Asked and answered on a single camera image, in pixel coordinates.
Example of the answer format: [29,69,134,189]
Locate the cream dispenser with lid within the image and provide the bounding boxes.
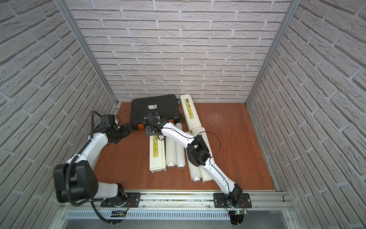
[149,135,166,173]

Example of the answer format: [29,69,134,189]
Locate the white plastic wrap roll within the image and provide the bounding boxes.
[165,137,177,168]
[175,122,186,169]
[185,132,206,181]

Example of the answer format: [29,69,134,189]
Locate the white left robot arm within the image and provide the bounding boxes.
[53,124,133,207]

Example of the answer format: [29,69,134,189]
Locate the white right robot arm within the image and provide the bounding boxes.
[144,113,243,208]

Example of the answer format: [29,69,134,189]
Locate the black plastic tool case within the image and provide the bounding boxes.
[130,94,181,130]

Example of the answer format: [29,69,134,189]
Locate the cream dispenser far back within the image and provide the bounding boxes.
[180,94,202,131]

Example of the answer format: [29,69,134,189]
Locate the cream dispenser right front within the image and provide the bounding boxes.
[191,126,215,184]

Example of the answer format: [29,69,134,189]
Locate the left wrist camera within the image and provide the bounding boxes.
[99,114,117,128]

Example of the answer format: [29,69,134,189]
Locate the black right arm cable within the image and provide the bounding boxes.
[197,131,222,158]

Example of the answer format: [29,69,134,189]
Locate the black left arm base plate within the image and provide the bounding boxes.
[101,192,141,208]

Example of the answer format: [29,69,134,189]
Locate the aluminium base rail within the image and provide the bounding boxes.
[58,190,295,220]

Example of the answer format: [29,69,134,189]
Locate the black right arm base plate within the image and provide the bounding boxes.
[213,193,252,209]

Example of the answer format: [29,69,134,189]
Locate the aluminium corner post left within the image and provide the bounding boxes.
[55,0,118,106]

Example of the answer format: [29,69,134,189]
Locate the aluminium corner post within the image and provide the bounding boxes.
[55,0,118,106]
[245,0,301,106]

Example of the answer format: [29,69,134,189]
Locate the aluminium corner post right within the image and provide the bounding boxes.
[245,0,301,106]

